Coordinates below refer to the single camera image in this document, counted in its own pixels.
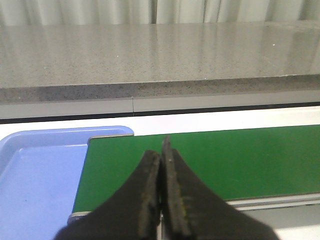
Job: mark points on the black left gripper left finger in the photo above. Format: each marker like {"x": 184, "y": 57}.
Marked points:
{"x": 131, "y": 213}

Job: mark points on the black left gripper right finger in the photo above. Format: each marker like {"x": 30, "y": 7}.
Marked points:
{"x": 192, "y": 211}

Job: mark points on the green conveyor belt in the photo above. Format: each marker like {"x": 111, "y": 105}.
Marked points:
{"x": 235, "y": 164}

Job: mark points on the blue plastic tray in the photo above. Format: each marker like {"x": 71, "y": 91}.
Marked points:
{"x": 39, "y": 176}

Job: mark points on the grey stone countertop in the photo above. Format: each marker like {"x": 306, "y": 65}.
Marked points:
{"x": 89, "y": 62}

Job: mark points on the white pleated curtain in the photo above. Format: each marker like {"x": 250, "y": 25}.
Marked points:
{"x": 116, "y": 12}

